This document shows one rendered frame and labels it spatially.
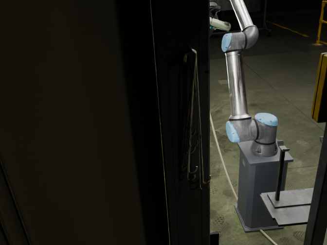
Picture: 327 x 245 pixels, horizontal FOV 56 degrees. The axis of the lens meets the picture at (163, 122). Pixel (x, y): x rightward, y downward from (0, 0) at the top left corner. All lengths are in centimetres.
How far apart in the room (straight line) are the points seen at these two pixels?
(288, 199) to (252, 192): 72
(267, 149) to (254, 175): 20
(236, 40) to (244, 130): 59
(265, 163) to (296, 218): 70
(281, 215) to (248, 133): 72
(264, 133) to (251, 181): 37
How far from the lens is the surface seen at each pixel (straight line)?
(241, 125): 213
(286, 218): 160
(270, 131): 220
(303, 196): 173
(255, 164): 221
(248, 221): 256
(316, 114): 131
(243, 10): 239
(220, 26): 243
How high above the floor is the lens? 185
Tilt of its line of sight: 26 degrees down
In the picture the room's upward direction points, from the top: 4 degrees counter-clockwise
